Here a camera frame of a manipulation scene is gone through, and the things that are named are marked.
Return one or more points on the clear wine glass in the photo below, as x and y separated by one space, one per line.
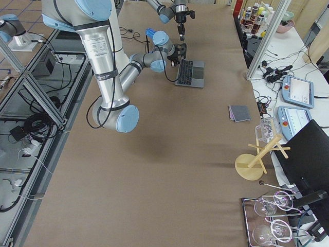
267 205
272 235

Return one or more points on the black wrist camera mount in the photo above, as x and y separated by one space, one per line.
181 49
191 13

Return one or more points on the wire wine glass rack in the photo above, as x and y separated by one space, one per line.
266 218

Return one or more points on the aluminium frame post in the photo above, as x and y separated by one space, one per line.
271 30

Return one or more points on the grey laptop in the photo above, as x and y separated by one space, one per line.
191 73

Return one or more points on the clear glass mug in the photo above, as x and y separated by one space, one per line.
267 129

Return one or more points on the blue teach pendant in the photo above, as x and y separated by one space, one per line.
298 91
292 120

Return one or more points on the blue teach pendant near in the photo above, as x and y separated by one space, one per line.
292 120

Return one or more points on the folded grey cloth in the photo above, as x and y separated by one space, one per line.
239 113

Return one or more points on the blue teach pendant far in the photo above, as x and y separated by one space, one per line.
298 91

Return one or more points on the clear wine glass lower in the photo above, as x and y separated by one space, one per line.
272 235

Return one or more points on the clear wine glass upper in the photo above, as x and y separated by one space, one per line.
267 205

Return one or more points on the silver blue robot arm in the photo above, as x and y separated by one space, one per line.
96 23
177 11

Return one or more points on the pink bowl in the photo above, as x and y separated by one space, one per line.
285 26

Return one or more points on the wooden mug tree stand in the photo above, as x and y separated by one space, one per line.
251 167

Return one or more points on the black monitor back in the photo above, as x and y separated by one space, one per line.
307 162

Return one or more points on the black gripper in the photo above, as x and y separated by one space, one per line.
177 50
180 19

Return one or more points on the blue desk lamp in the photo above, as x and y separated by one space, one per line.
151 33

